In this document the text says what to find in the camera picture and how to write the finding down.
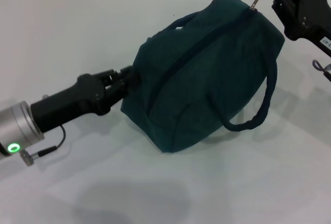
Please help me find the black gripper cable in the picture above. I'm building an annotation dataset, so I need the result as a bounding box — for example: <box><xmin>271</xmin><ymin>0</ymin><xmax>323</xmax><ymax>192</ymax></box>
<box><xmin>312</xmin><ymin>59</ymin><xmax>331</xmax><ymax>82</ymax></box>
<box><xmin>20</xmin><ymin>125</ymin><xmax>65</xmax><ymax>167</ymax></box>

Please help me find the dark teal lunch bag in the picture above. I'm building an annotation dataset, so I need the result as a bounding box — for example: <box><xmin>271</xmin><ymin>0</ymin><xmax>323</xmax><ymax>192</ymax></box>
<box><xmin>121</xmin><ymin>0</ymin><xmax>285</xmax><ymax>154</ymax></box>

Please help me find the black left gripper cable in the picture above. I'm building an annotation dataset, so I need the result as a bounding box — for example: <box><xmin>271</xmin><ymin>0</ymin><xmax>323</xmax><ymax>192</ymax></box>
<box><xmin>20</xmin><ymin>125</ymin><xmax>65</xmax><ymax>167</ymax></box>

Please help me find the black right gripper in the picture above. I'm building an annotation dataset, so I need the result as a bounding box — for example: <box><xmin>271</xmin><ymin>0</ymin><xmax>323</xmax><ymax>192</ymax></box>
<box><xmin>259</xmin><ymin>0</ymin><xmax>331</xmax><ymax>58</ymax></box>

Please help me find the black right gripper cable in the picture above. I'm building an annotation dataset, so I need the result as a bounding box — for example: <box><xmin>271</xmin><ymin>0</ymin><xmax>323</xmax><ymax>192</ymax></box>
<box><xmin>312</xmin><ymin>59</ymin><xmax>331</xmax><ymax>82</ymax></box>

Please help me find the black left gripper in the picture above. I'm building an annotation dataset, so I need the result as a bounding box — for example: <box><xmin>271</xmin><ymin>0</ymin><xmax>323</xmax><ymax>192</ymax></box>
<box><xmin>29</xmin><ymin>66</ymin><xmax>143</xmax><ymax>134</ymax></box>

